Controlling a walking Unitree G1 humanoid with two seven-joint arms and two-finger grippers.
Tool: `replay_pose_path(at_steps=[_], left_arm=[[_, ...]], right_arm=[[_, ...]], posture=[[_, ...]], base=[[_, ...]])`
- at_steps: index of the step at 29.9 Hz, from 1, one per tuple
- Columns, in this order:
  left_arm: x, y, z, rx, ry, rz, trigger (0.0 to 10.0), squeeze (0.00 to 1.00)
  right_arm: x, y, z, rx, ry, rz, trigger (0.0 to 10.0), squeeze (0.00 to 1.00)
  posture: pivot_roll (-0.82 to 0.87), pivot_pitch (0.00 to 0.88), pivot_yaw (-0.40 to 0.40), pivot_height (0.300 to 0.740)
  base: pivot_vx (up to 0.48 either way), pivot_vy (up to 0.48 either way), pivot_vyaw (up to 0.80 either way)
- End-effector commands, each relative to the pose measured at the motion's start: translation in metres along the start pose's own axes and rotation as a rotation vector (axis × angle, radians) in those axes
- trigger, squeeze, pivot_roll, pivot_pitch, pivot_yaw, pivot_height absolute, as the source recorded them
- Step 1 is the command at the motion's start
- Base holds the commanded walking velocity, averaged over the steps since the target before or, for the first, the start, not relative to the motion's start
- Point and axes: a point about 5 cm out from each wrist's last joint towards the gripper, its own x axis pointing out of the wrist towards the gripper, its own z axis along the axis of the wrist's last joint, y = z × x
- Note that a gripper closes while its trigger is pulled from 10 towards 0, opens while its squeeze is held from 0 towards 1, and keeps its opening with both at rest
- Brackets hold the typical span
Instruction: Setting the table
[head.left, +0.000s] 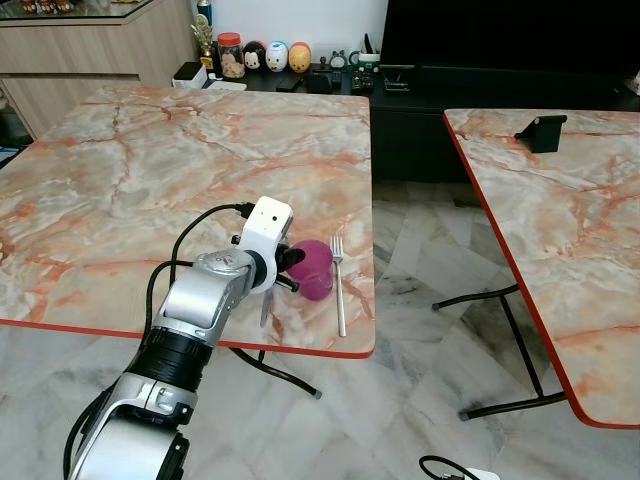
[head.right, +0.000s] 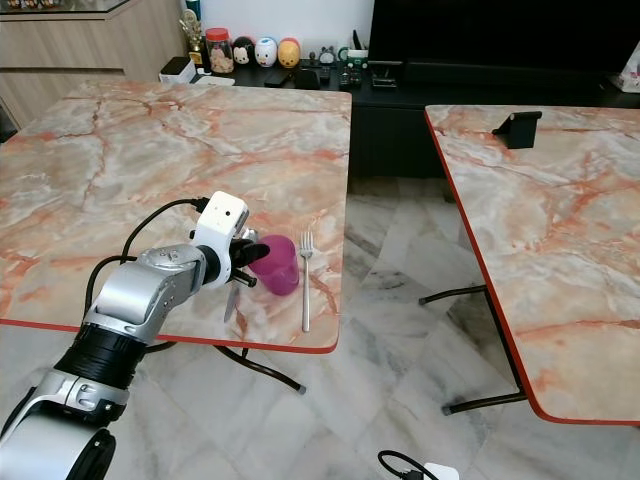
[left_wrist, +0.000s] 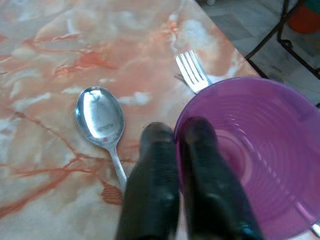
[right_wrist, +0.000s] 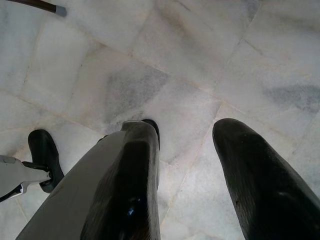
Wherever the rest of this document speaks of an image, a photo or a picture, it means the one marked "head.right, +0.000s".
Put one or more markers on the purple plastic cup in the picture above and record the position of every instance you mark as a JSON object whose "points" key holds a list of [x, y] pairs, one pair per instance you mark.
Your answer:
{"points": [[280, 265]]}

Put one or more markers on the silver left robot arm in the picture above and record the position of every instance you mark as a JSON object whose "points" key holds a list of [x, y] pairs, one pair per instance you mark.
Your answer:
{"points": [[150, 290]]}

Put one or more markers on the silver table knife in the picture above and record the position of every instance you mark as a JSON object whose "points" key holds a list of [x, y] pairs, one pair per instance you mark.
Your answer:
{"points": [[231, 305]]}

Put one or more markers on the silver fork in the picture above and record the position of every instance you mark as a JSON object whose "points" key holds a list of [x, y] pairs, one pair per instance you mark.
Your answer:
{"points": [[306, 285]]}

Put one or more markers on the black metal table legs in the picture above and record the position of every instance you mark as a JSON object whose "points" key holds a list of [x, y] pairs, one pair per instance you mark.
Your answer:
{"points": [[280, 378], [506, 340]]}

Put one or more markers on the white and blue round toy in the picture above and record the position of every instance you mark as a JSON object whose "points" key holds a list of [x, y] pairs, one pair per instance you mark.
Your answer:
{"points": [[266, 52]]}

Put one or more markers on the black round mouse toy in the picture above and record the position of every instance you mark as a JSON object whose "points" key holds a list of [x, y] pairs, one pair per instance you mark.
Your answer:
{"points": [[243, 52]]}

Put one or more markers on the white small box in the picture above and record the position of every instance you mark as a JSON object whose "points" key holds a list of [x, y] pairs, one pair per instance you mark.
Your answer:
{"points": [[176, 69]]}

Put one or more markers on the yellow and orange round toy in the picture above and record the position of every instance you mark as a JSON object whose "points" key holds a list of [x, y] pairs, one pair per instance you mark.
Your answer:
{"points": [[289, 53]]}

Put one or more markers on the red-lidded snack jar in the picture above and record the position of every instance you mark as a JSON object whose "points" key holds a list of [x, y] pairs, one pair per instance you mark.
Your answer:
{"points": [[220, 53]]}

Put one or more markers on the small grey figurine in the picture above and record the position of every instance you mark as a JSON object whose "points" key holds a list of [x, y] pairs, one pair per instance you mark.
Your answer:
{"points": [[326, 56]]}

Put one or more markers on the green and white mug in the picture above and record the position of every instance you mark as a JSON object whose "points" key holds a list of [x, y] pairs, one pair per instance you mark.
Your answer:
{"points": [[356, 60]]}

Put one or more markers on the gold trophy figure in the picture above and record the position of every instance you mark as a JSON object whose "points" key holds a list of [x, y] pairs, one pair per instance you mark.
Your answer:
{"points": [[192, 35]]}

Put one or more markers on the light wooden cabinet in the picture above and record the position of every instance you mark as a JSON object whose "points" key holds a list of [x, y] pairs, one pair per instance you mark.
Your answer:
{"points": [[80, 45]]}

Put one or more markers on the black phone stand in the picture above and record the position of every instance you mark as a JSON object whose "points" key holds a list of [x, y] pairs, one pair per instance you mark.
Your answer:
{"points": [[520, 130]]}

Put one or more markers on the black soundbar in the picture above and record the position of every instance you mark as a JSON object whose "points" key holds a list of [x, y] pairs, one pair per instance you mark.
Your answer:
{"points": [[500, 72]]}

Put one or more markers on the black television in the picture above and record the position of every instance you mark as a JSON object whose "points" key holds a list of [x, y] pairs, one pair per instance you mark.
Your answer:
{"points": [[500, 28]]}

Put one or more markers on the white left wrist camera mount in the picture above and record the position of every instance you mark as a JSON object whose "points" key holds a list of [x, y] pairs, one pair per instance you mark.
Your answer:
{"points": [[220, 225]]}

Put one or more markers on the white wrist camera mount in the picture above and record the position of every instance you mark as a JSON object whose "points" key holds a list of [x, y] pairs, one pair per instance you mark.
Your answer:
{"points": [[220, 225], [441, 472]]}

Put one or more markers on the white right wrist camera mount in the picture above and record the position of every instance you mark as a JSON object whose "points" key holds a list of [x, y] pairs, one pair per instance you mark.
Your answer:
{"points": [[441, 472]]}

